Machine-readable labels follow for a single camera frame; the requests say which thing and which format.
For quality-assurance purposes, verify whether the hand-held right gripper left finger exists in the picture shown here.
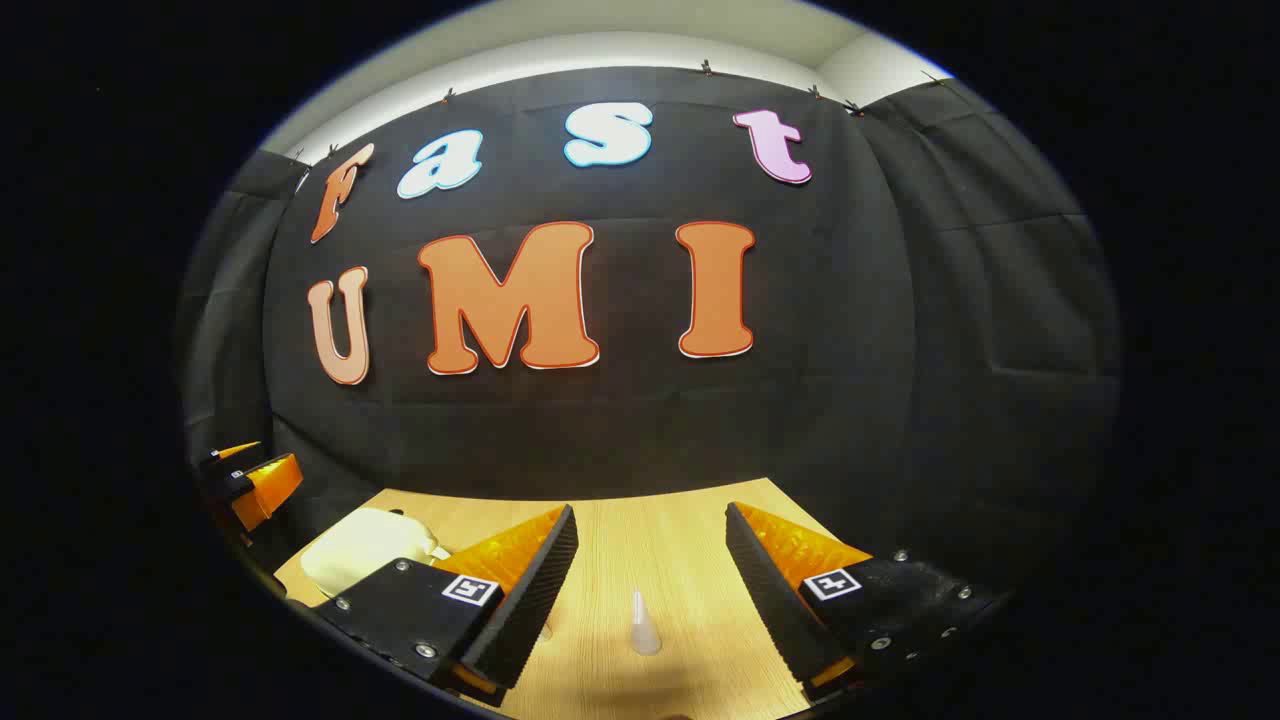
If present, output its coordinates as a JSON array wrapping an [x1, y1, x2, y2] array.
[[315, 503, 581, 706]]

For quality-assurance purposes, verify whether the white skin care tube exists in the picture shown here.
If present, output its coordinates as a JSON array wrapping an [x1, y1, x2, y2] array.
[[628, 590, 663, 657]]

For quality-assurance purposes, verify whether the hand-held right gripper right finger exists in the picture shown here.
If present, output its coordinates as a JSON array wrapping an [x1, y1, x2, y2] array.
[[724, 500, 1016, 706]]

